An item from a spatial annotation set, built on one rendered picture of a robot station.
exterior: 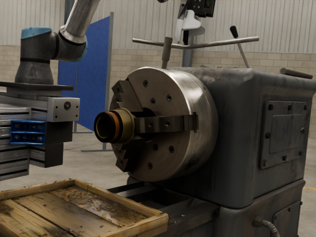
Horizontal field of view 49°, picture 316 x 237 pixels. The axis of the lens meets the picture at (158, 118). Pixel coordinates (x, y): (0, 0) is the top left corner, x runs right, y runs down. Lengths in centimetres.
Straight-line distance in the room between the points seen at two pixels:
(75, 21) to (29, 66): 25
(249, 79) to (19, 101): 92
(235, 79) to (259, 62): 1009
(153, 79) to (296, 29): 1030
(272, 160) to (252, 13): 1032
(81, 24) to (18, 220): 88
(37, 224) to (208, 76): 59
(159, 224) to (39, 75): 87
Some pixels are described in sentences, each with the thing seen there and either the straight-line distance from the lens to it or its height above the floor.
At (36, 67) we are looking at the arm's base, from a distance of 146.
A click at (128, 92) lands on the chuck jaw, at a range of 95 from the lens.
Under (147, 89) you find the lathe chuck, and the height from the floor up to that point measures 118.
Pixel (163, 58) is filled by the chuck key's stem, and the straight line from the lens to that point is 95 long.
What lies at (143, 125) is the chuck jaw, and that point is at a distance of 86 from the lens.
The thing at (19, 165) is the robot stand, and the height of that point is 85.
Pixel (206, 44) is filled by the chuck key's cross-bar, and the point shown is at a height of 131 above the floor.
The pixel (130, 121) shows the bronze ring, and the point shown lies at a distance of 85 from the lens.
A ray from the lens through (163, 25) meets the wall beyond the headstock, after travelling 1213.
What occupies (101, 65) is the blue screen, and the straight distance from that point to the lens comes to 632.
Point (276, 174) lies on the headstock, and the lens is 124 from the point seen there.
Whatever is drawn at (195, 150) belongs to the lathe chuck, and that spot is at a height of 103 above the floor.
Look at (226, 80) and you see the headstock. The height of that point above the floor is 122.
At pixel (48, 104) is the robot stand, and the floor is 109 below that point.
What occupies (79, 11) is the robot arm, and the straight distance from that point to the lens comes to 144.
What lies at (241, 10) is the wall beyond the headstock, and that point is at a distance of 1147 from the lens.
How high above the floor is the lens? 119
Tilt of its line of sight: 5 degrees down
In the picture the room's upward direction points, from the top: 4 degrees clockwise
